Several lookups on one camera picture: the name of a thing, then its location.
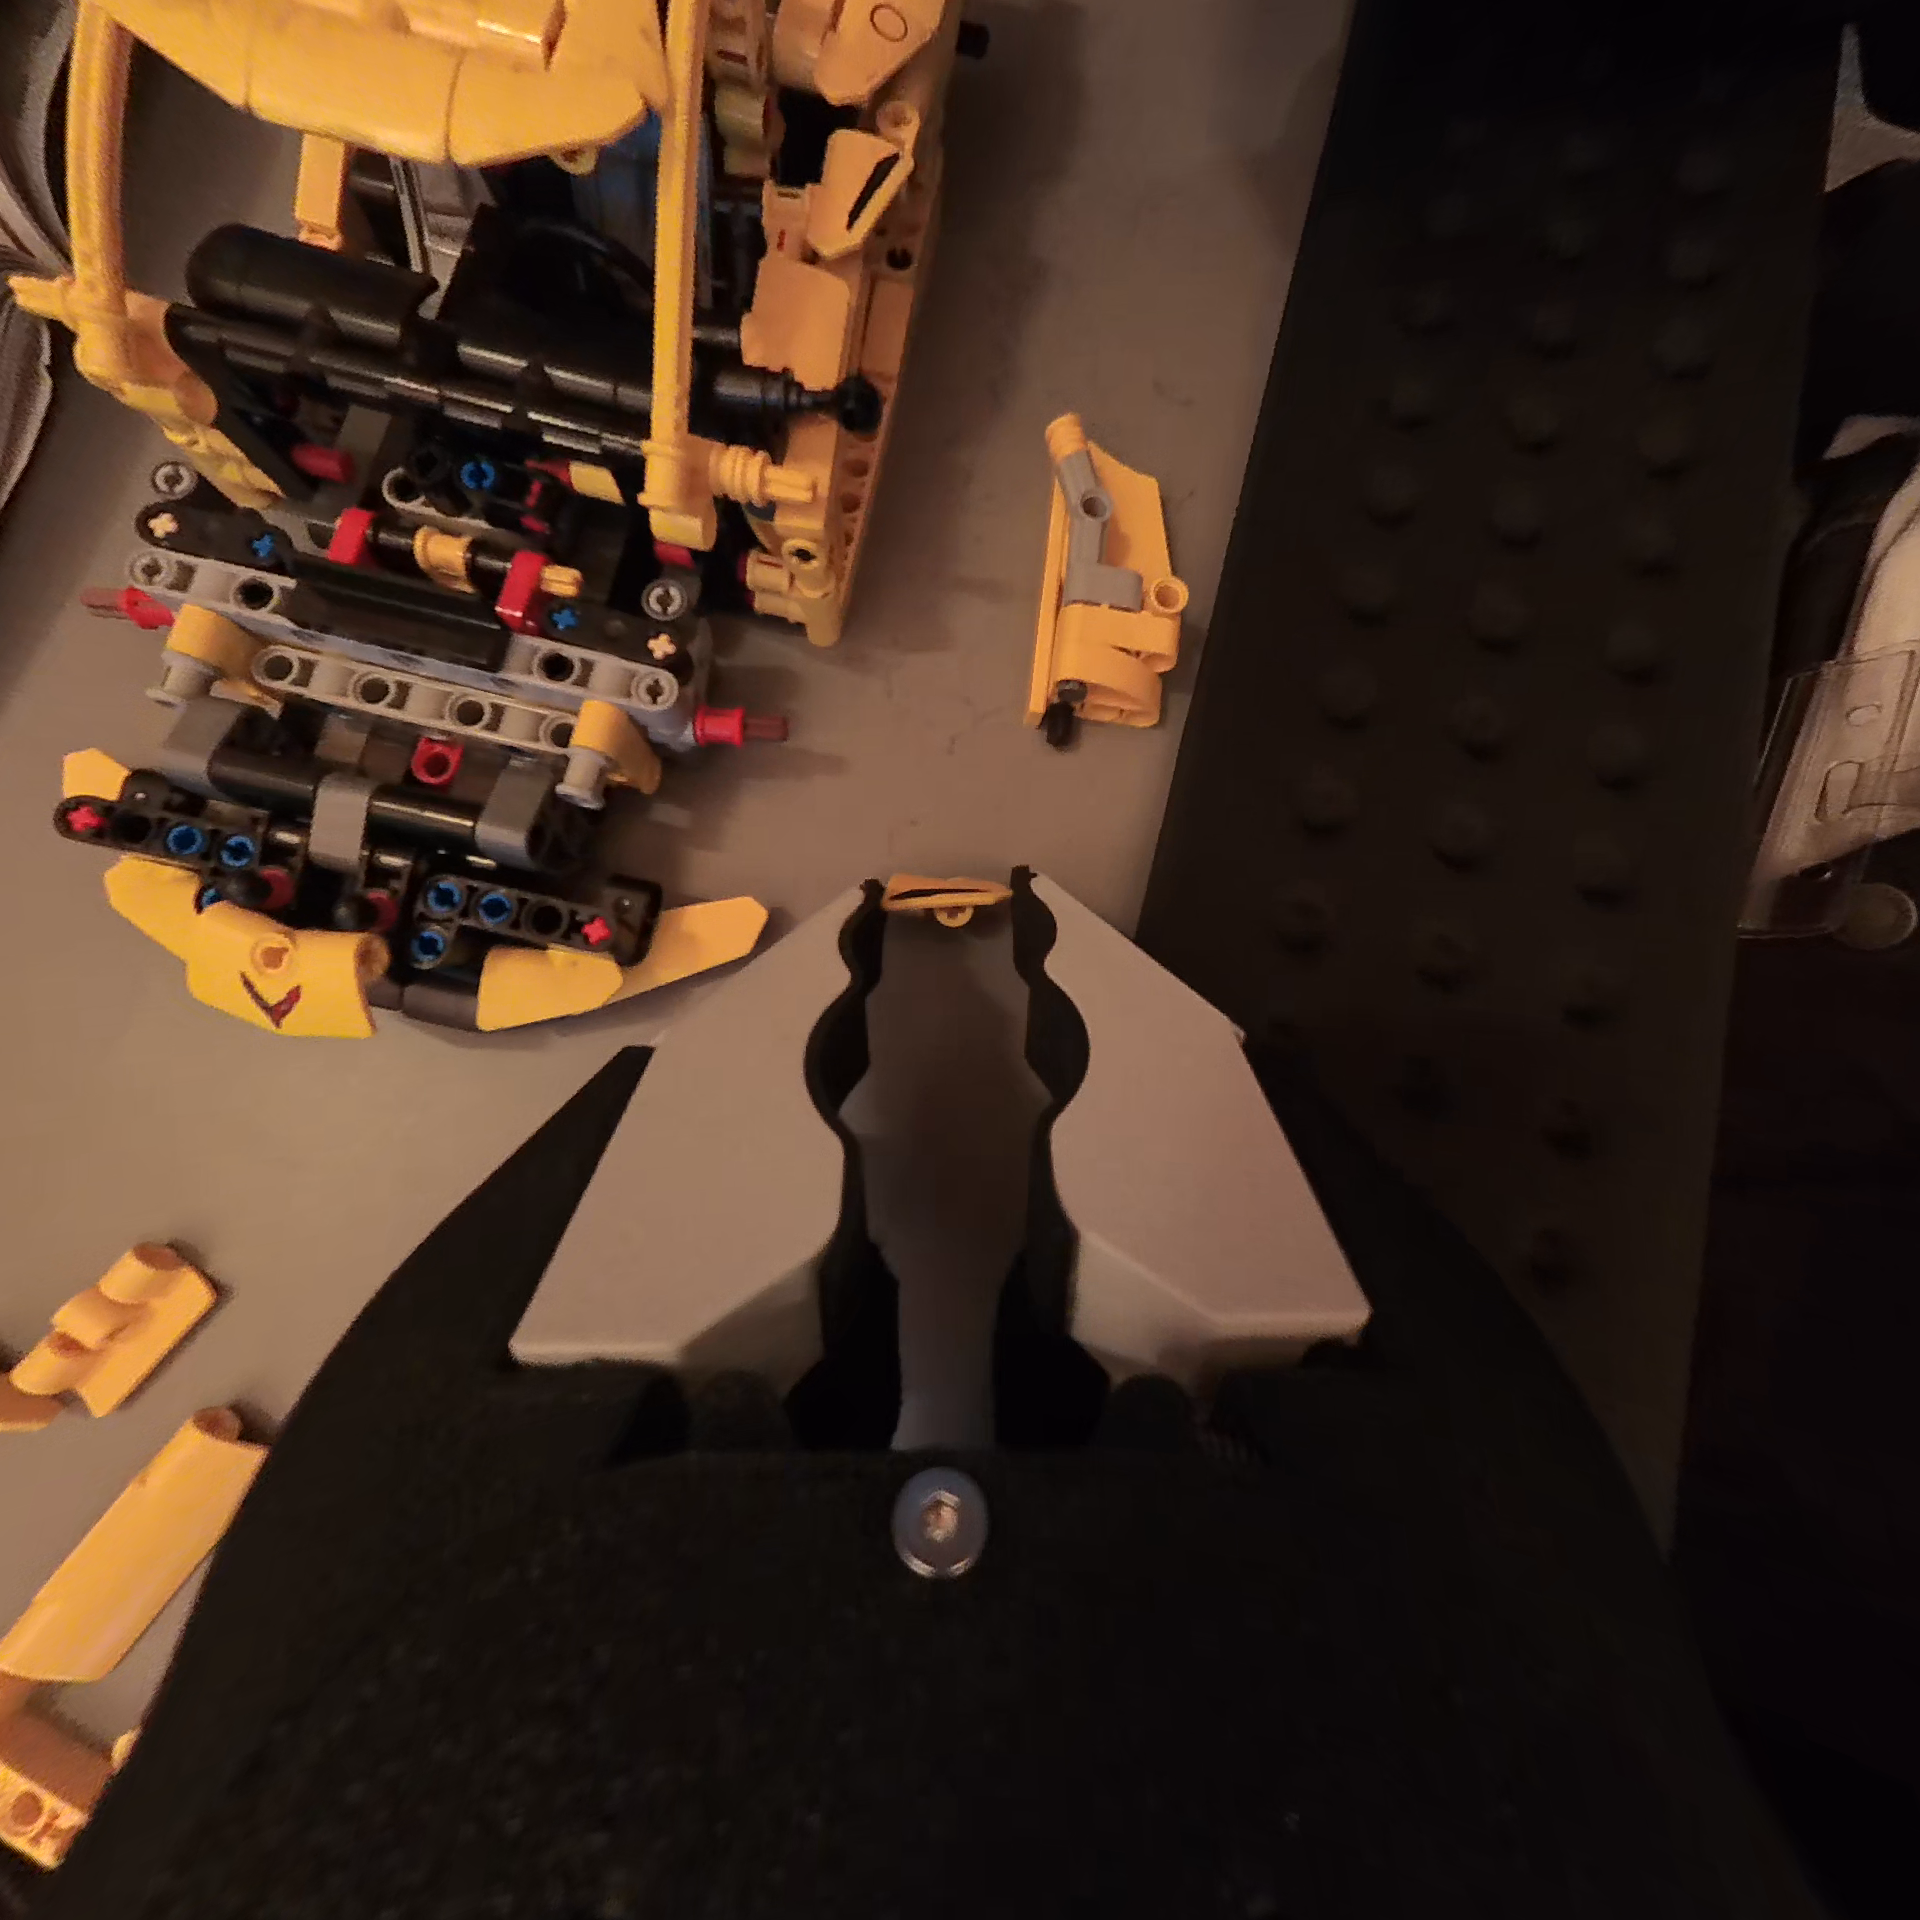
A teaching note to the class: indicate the yellow brick piece with holes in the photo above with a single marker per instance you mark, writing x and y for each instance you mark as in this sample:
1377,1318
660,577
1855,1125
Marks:
51,1791

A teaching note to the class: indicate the yellow brick car model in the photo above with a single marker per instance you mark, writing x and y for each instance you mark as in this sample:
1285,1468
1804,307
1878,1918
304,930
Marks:
450,374

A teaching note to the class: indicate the yellow brick door assembly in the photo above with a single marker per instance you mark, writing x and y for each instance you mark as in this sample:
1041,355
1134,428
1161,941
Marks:
1108,644

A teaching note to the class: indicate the yellow brick connector panel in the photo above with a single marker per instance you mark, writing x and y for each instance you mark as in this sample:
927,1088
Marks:
125,1327

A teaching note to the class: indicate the black studded mat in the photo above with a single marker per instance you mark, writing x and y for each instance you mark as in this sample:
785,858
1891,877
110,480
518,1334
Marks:
1501,601

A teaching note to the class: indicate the small yellow brick piece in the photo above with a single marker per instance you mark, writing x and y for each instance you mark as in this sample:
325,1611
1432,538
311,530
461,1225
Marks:
937,895

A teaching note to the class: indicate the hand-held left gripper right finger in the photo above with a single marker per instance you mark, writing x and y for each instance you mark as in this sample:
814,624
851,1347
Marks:
1184,1168

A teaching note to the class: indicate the yellow curved brick panel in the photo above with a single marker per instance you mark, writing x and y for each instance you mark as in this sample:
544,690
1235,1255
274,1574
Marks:
135,1544

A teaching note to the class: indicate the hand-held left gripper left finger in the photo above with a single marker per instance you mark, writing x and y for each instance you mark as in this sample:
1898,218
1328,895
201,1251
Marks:
702,1168

